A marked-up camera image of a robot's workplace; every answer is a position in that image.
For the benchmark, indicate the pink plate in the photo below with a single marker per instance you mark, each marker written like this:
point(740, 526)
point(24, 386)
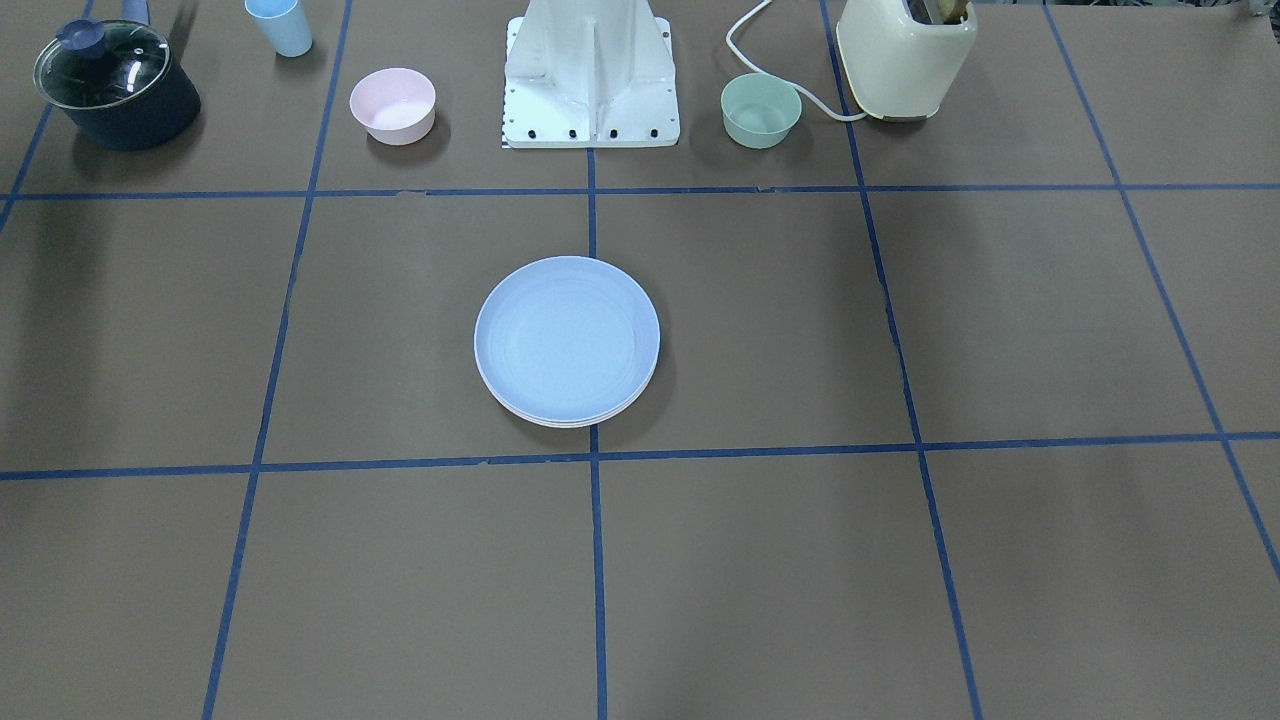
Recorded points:
point(567, 396)

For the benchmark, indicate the blue plate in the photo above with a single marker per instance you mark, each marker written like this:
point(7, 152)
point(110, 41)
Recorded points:
point(567, 311)

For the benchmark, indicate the light blue cup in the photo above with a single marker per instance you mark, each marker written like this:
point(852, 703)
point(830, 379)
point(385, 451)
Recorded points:
point(284, 24)

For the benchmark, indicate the green bowl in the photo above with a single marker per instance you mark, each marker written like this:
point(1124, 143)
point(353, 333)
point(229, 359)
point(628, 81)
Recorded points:
point(759, 110)

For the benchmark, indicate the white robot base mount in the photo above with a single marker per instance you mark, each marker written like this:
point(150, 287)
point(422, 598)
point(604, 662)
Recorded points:
point(590, 75)

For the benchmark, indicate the cream toaster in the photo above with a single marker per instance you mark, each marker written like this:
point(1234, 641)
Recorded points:
point(901, 57)

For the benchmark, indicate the cream plate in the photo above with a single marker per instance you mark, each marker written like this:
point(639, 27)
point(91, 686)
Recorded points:
point(559, 424)

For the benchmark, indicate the dark pot with glass lid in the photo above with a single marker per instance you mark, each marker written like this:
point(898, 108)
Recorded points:
point(119, 80)

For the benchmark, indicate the pink bowl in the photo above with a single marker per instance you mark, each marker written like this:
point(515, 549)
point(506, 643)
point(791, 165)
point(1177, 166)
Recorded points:
point(396, 106)

